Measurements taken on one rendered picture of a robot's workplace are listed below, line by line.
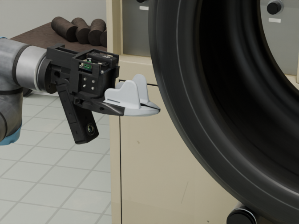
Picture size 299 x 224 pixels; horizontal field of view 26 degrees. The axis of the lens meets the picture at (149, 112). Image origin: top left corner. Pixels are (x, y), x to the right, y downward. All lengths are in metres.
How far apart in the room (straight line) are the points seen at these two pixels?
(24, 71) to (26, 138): 2.54
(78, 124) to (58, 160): 2.25
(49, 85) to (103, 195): 1.90
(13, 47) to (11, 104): 0.11
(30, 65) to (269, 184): 0.46
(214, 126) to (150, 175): 1.01
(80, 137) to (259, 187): 0.36
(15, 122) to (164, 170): 0.75
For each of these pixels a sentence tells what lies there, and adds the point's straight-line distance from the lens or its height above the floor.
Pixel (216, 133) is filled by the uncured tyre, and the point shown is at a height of 1.06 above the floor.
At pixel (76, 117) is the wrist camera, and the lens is 1.11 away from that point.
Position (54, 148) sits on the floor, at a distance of 3.51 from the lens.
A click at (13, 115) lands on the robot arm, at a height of 0.98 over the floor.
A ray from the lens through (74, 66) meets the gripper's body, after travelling 1.06.
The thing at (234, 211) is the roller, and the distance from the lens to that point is 0.97.
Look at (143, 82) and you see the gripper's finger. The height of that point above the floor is 1.06.
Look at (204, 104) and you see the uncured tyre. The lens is 0.87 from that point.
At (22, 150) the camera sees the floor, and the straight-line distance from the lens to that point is 3.52.
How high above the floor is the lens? 1.39
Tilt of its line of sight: 20 degrees down
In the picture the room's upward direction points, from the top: straight up
